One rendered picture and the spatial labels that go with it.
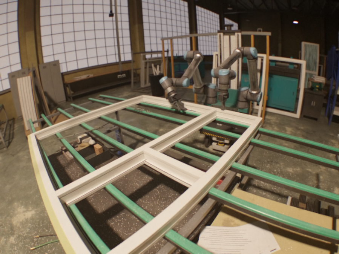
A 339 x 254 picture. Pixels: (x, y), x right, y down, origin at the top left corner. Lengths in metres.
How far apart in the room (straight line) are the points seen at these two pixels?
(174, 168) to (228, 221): 0.42
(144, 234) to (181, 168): 0.37
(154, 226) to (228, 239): 0.44
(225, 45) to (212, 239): 2.34
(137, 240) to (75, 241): 0.21
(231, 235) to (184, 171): 0.41
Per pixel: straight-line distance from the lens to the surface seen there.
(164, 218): 0.61
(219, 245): 0.89
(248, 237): 0.94
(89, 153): 1.75
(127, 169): 0.93
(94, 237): 0.71
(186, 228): 0.71
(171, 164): 0.83
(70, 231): 0.67
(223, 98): 1.48
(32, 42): 8.19
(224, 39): 2.60
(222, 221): 0.97
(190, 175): 0.78
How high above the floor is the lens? 1.43
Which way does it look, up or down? 24 degrees down
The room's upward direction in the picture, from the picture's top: 4 degrees counter-clockwise
